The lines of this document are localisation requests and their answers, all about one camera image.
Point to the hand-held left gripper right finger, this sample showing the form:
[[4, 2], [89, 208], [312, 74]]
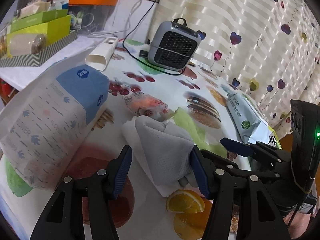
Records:
[[200, 176]]

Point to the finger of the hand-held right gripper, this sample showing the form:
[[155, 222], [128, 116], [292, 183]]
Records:
[[236, 146], [225, 160]]

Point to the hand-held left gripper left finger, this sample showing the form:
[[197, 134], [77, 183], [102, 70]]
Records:
[[122, 173]]

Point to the grey and white cloth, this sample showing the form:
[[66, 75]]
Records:
[[162, 150]]

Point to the light blue pouch packet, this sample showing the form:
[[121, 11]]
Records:
[[246, 120]]

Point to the clear plastic packet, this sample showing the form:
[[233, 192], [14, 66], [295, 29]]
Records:
[[147, 106]]

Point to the blue and white tissue pack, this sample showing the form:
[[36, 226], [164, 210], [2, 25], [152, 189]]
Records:
[[50, 125]]

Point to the grey fan heater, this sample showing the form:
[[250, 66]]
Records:
[[175, 46]]

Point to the white plastic holder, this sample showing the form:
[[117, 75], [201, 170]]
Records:
[[102, 53]]

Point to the heart print curtain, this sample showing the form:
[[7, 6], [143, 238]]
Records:
[[250, 17]]

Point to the grey chevron tray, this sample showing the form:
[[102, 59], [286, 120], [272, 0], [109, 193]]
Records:
[[37, 57]]

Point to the green cardboard box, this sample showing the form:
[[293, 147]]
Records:
[[45, 22]]

